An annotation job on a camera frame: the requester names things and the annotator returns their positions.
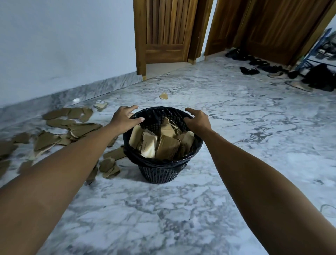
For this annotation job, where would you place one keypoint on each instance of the person's left hand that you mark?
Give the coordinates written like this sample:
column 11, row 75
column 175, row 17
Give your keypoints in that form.
column 123, row 122

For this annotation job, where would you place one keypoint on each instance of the person's right hand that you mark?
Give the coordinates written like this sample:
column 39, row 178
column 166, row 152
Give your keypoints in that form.
column 200, row 122

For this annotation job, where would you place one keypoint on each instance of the brown paper pieces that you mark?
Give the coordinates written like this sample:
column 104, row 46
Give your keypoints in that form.
column 78, row 128

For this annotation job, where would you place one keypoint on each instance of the black bin with liner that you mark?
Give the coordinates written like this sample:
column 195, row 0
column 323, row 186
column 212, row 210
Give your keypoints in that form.
column 157, row 176

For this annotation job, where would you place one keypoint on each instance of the person's left forearm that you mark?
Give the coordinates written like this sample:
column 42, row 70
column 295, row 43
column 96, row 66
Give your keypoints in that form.
column 47, row 197

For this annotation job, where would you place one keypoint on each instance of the person's right forearm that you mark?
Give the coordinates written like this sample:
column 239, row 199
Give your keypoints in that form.
column 267, row 199

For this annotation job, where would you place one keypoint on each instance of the row of dark shoes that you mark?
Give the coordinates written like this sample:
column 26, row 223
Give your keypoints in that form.
column 249, row 70

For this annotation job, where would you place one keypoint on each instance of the tan slipper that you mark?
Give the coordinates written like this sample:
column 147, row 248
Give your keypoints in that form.
column 299, row 85

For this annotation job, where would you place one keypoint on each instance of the blue shoe rack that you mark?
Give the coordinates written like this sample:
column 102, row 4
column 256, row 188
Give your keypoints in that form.
column 312, row 50

